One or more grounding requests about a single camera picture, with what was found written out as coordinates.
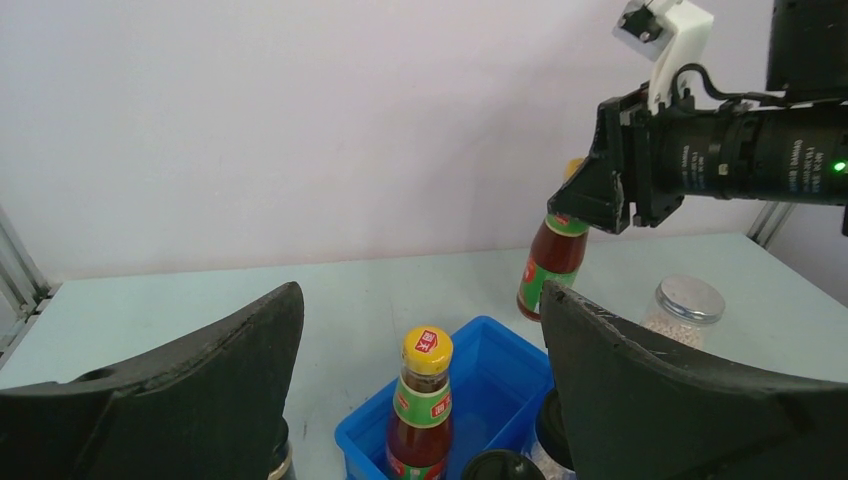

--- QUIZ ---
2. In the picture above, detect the tall green-label sauce bottle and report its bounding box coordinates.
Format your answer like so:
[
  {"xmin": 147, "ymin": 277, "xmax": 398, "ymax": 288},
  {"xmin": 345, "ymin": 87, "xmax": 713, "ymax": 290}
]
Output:
[{"xmin": 515, "ymin": 157, "xmax": 591, "ymax": 324}]

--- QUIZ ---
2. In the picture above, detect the grey aluminium corner post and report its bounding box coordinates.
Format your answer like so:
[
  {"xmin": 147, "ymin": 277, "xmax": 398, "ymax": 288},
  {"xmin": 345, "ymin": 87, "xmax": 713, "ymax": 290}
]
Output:
[{"xmin": 1, "ymin": 209, "xmax": 61, "ymax": 367}]

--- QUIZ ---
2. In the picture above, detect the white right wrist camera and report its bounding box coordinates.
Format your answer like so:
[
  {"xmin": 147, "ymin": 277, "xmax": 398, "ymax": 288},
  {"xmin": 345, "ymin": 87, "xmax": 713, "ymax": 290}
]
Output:
[{"xmin": 613, "ymin": 0, "xmax": 714, "ymax": 115}]

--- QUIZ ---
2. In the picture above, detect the short yellow-cap sauce bottle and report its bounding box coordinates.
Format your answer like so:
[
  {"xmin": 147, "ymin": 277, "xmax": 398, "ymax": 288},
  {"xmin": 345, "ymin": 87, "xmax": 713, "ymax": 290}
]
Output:
[{"xmin": 385, "ymin": 325, "xmax": 453, "ymax": 479}]

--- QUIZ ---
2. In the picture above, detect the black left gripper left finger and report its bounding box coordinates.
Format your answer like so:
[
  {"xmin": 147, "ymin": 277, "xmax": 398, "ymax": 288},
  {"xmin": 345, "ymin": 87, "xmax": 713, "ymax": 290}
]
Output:
[{"xmin": 1, "ymin": 282, "xmax": 304, "ymax": 479}]

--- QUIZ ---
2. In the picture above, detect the black-lid spout jar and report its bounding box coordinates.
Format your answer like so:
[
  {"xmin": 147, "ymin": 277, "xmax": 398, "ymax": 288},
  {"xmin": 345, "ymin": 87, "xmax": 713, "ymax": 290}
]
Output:
[
  {"xmin": 460, "ymin": 449, "xmax": 545, "ymax": 480},
  {"xmin": 522, "ymin": 389, "xmax": 577, "ymax": 480}
]

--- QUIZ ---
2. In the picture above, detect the blue divided plastic bin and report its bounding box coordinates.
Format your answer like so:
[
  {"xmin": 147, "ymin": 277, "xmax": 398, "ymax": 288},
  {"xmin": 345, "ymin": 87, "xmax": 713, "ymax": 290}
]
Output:
[{"xmin": 335, "ymin": 316, "xmax": 553, "ymax": 479}]

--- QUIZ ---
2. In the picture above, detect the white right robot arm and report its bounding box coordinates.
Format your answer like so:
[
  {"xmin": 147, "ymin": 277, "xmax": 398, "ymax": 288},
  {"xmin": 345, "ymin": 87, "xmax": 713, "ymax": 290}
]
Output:
[{"xmin": 547, "ymin": 1, "xmax": 847, "ymax": 234}]

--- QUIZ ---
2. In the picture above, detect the black spice shaker front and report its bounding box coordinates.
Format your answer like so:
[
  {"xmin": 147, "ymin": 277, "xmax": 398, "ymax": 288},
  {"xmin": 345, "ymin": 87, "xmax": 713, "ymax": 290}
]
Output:
[{"xmin": 267, "ymin": 417, "xmax": 297, "ymax": 480}]

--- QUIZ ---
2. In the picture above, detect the black-lid spout jar front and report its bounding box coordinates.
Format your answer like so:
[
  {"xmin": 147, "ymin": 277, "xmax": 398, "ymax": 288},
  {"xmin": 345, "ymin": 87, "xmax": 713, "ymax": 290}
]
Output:
[{"xmin": 460, "ymin": 449, "xmax": 545, "ymax": 480}]

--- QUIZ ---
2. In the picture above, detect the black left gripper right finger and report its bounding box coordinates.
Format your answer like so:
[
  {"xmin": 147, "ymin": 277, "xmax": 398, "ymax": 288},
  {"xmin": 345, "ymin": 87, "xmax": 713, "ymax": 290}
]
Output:
[{"xmin": 540, "ymin": 282, "xmax": 847, "ymax": 479}]

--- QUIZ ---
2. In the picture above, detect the peppercorn jar blue label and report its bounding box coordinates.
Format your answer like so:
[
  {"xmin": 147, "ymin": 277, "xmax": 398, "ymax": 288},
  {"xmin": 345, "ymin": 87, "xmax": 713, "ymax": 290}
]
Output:
[{"xmin": 639, "ymin": 274, "xmax": 726, "ymax": 350}]

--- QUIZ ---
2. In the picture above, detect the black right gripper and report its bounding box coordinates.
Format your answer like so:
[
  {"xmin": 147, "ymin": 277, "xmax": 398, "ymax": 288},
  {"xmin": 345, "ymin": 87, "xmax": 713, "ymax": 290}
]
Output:
[{"xmin": 547, "ymin": 84, "xmax": 756, "ymax": 235}]

